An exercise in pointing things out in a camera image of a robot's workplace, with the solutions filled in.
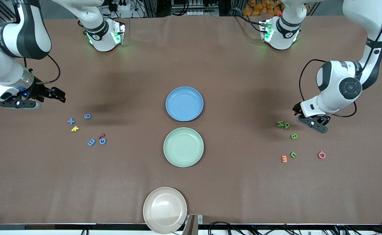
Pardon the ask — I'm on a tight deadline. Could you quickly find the black table edge rail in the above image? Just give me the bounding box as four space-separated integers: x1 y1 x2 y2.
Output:
0 223 382 231

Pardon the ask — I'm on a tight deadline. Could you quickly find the beige round plate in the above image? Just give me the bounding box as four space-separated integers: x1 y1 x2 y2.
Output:
143 187 187 235

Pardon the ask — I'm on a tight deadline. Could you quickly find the black base cable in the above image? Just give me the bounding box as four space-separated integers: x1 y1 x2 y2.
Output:
233 13 263 26

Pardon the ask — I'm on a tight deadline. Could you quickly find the pale green round plate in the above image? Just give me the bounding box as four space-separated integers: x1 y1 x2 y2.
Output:
163 127 204 168

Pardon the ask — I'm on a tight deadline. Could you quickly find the brown table cover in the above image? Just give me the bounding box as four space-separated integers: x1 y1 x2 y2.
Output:
0 15 382 226

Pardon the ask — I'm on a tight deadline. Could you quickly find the blue round plate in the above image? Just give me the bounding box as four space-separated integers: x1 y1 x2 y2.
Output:
166 86 204 122

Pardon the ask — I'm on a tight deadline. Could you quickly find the white power strip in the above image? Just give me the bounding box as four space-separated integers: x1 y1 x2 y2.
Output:
111 0 133 12

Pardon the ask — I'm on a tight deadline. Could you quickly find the grey metal mount bracket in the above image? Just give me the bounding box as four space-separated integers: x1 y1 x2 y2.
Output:
182 214 203 235

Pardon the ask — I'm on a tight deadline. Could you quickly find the pile of orange objects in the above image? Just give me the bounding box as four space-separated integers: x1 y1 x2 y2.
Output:
243 0 284 17

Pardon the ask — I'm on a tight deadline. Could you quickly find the black cable loop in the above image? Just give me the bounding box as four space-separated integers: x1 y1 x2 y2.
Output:
208 221 244 235

